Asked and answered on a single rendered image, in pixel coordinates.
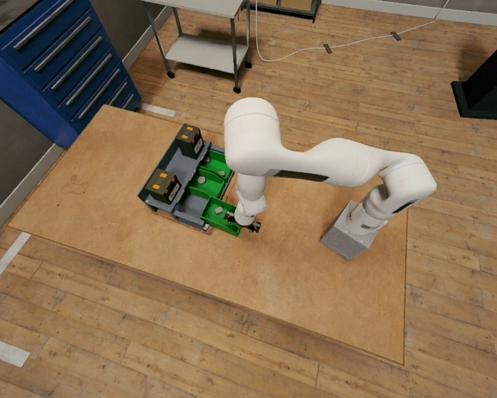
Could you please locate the grey shelf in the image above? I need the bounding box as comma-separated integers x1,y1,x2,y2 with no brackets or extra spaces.
137,138,225,232

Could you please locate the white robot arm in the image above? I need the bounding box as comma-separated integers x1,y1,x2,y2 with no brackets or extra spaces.
224,97,437,235

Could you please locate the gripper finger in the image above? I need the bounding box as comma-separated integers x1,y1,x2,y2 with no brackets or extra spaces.
224,209,235,224
247,222,261,233

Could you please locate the green bin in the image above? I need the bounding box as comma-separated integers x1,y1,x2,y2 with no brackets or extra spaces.
198,149,232,183
185,168,224,200
200,196,241,236

